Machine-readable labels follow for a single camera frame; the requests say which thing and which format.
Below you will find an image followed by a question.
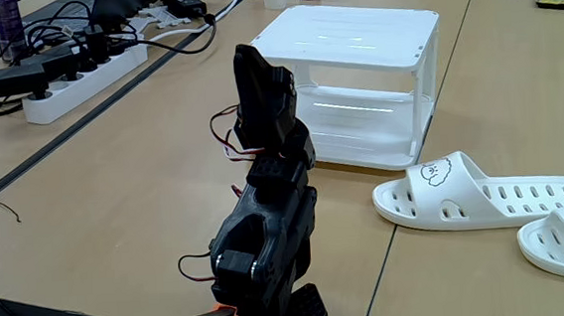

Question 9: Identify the white two-tier shoe rack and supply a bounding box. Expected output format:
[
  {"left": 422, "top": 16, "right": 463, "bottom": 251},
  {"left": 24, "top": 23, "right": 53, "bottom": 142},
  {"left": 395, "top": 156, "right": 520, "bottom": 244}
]
[{"left": 247, "top": 0, "right": 451, "bottom": 182}]

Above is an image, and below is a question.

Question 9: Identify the black power brick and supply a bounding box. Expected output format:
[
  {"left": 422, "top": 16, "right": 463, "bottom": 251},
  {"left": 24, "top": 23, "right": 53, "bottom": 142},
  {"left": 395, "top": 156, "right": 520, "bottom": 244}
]
[{"left": 161, "top": 0, "right": 209, "bottom": 21}]

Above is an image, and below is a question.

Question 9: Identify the black plug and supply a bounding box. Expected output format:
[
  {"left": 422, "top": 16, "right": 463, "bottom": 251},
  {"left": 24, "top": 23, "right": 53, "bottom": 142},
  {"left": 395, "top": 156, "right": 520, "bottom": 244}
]
[{"left": 82, "top": 23, "right": 110, "bottom": 66}]

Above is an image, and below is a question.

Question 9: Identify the white power strip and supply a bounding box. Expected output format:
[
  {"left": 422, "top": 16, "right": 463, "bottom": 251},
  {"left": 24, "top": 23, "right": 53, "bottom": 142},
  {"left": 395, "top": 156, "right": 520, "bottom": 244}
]
[{"left": 18, "top": 41, "right": 154, "bottom": 126}]

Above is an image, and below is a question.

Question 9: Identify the black power adapter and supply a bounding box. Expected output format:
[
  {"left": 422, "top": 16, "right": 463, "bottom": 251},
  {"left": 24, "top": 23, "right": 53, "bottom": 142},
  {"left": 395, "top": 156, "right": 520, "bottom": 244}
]
[
  {"left": 0, "top": 62, "right": 51, "bottom": 103},
  {"left": 19, "top": 42, "right": 79, "bottom": 86}
]

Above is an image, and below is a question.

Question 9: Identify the tall purple drink can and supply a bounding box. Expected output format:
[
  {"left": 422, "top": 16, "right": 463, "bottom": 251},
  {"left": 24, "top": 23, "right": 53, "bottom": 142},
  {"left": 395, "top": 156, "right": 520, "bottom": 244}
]
[{"left": 0, "top": 0, "right": 29, "bottom": 64}]

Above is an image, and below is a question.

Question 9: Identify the black cable with connector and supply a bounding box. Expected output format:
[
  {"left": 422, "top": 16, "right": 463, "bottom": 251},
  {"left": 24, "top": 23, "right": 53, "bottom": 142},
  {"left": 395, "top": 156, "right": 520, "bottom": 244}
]
[{"left": 102, "top": 11, "right": 220, "bottom": 62}]

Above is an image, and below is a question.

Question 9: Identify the white cable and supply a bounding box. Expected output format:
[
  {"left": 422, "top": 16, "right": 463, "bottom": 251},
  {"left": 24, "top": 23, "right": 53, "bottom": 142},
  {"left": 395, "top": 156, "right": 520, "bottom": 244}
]
[{"left": 144, "top": 0, "right": 254, "bottom": 44}]

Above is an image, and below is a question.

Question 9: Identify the white printed bracket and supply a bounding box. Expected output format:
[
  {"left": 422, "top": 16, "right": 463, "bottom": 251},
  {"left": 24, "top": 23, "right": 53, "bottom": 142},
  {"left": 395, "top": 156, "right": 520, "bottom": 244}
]
[
  {"left": 144, "top": 3, "right": 193, "bottom": 30},
  {"left": 125, "top": 15, "right": 155, "bottom": 39}
]

